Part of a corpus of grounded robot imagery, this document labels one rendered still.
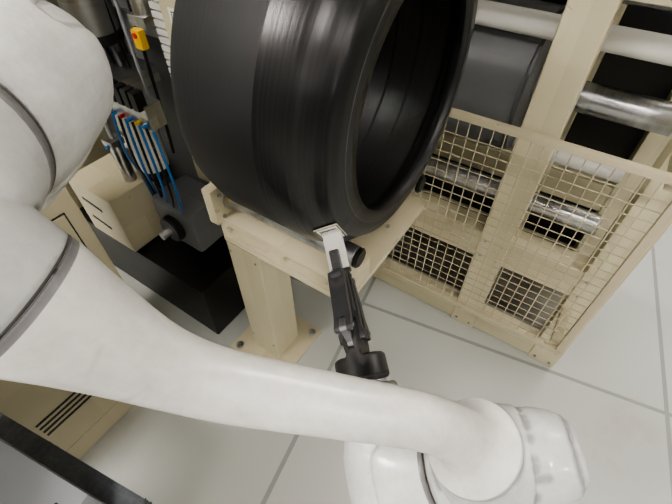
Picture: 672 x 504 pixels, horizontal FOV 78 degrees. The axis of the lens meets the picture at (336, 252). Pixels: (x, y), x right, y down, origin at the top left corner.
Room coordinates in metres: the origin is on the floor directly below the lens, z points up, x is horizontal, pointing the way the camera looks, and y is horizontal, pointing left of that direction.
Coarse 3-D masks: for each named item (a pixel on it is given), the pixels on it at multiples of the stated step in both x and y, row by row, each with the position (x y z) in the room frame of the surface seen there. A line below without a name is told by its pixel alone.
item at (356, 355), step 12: (348, 348) 0.29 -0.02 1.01; (360, 348) 0.29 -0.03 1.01; (348, 360) 0.27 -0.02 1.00; (360, 360) 0.27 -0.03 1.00; (372, 360) 0.27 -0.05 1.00; (384, 360) 0.28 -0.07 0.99; (348, 372) 0.26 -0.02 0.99; (360, 372) 0.25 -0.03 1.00; (372, 372) 0.25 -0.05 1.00; (384, 372) 0.26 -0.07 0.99
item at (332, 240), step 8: (328, 232) 0.47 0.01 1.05; (336, 232) 0.46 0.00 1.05; (328, 240) 0.46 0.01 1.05; (336, 240) 0.45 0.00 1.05; (328, 248) 0.44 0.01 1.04; (336, 248) 0.44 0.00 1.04; (344, 248) 0.44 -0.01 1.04; (328, 256) 0.43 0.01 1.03; (344, 256) 0.43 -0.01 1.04; (328, 264) 0.42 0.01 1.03; (344, 264) 0.41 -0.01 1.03
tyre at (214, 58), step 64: (192, 0) 0.58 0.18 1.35; (256, 0) 0.53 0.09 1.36; (320, 0) 0.51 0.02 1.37; (384, 0) 0.54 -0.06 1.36; (448, 0) 0.91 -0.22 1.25; (192, 64) 0.54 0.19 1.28; (256, 64) 0.49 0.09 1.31; (320, 64) 0.47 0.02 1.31; (384, 64) 0.98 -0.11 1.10; (448, 64) 0.89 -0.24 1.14; (192, 128) 0.54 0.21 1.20; (256, 128) 0.47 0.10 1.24; (320, 128) 0.45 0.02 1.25; (384, 128) 0.89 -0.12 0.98; (256, 192) 0.48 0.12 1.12; (320, 192) 0.45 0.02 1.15; (384, 192) 0.73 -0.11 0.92
